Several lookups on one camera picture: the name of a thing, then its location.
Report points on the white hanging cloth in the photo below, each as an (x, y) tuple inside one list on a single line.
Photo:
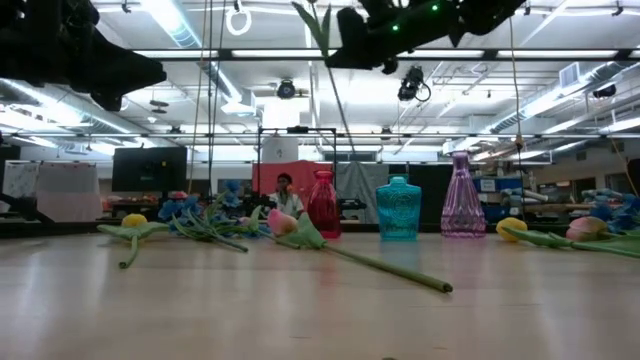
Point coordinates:
[(70, 192)]

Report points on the purple glass vase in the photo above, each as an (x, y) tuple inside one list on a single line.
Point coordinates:
[(463, 205)]

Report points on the red glass vase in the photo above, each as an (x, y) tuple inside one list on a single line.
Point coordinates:
[(324, 210)]

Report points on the black round ceiling fixture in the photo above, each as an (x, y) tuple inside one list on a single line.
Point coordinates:
[(286, 89)]

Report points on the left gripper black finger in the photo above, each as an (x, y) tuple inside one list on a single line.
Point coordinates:
[(125, 75)]

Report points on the person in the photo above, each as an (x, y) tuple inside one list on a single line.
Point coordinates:
[(286, 200)]

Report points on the grey hanging cloth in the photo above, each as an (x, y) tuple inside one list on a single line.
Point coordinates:
[(360, 190)]

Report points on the blue artificial flower bunch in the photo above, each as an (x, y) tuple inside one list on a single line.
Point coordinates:
[(180, 209), (617, 210)]

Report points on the pink artificial tulip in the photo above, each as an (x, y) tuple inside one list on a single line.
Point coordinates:
[(281, 222), (316, 30), (585, 227)]

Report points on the black monitor screen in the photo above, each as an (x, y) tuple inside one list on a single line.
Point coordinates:
[(149, 168)]

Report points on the yellow artificial tulip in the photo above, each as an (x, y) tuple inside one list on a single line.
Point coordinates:
[(134, 220), (511, 229)]

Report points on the red hanging cloth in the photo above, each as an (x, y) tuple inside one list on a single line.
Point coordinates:
[(300, 175)]

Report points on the black overhead rig beam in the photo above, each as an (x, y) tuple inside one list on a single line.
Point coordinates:
[(450, 54)]

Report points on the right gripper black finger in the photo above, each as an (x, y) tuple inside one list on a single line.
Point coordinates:
[(350, 59)]

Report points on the black overhead camera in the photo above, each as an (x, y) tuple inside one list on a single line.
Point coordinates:
[(411, 84)]

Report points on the teal glass vase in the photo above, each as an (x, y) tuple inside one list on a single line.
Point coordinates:
[(398, 210)]

